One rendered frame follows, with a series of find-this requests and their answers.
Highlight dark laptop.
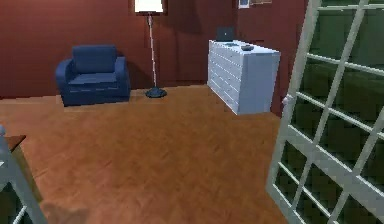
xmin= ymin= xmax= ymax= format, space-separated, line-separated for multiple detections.
xmin=215 ymin=26 xmax=236 ymax=43

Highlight floor lamp with white shade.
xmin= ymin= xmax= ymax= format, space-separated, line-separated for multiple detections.
xmin=134 ymin=0 xmax=168 ymax=99

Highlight white chest of drawers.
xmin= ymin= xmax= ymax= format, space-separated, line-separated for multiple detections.
xmin=207 ymin=39 xmax=282 ymax=116

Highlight white glazed room door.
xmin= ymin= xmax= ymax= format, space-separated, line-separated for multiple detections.
xmin=265 ymin=0 xmax=384 ymax=224

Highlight pale grey chair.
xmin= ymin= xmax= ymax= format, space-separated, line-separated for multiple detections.
xmin=0 ymin=125 xmax=48 ymax=224

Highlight blue armchair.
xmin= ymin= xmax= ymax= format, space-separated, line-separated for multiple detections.
xmin=55 ymin=44 xmax=132 ymax=108

